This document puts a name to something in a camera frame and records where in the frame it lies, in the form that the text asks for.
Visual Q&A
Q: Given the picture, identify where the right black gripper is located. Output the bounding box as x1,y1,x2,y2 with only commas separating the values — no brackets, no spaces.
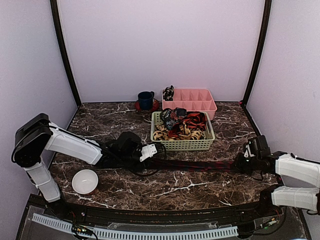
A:
231,152,261,176

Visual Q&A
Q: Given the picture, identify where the red navy striped tie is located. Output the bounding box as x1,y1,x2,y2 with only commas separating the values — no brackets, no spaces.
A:
145,158,239,173

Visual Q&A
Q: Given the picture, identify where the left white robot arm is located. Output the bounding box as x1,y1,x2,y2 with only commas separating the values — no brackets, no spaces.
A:
11,113,158,218

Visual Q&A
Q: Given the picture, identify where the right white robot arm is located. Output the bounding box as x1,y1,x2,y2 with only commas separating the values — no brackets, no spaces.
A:
233,151,320,217

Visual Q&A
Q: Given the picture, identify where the yellow insect print tie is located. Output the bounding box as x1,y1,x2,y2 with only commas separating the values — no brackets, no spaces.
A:
151,123,206,141

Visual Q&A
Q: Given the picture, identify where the white bowl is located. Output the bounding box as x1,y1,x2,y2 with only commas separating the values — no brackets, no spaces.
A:
71,169,99,195

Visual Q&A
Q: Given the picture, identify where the green perforated plastic basket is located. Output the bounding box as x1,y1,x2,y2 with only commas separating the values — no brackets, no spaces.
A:
150,111,215,151

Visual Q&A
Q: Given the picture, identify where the dark floral tie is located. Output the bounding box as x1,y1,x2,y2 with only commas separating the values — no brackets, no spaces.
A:
160,107,187,130

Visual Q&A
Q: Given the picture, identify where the dark blue mug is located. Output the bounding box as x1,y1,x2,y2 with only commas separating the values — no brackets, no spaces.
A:
138,91,155,111

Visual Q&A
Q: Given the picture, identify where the red saucer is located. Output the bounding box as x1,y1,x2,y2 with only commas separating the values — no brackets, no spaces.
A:
134,99,160,113

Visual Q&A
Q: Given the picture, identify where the rolled black floral tie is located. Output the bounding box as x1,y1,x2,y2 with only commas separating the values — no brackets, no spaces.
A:
162,85,175,101

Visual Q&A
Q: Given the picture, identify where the black red striped tie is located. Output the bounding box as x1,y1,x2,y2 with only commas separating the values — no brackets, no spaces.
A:
168,111,207,138

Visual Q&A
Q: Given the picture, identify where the pink divided organizer box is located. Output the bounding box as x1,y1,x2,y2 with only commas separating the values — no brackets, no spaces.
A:
162,88,218,120

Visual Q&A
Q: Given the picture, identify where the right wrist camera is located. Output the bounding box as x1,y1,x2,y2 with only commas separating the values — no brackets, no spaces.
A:
243,135,271,159

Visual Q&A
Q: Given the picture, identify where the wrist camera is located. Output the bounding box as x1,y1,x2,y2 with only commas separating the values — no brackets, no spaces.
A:
243,135,271,159
139,144,158,162

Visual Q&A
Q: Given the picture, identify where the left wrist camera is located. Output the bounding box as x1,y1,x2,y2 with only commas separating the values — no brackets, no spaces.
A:
139,144,158,162

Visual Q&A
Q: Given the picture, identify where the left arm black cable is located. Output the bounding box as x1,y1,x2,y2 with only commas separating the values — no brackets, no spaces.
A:
129,133,168,177

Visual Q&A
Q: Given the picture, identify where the black front rail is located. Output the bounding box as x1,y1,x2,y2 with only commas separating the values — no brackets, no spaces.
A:
50,200,284,225

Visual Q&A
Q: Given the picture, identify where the white slotted cable duct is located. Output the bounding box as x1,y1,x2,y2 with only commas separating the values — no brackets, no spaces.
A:
31,213,239,240

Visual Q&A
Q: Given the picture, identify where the right black corner post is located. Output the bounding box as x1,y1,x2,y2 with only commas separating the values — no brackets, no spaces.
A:
241,0,272,108

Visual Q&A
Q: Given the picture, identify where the black corner post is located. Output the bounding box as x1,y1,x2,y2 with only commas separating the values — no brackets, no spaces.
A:
49,0,82,108
241,0,272,108

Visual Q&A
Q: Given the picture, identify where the left black corner post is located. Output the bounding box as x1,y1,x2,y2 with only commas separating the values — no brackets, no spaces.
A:
49,0,82,108

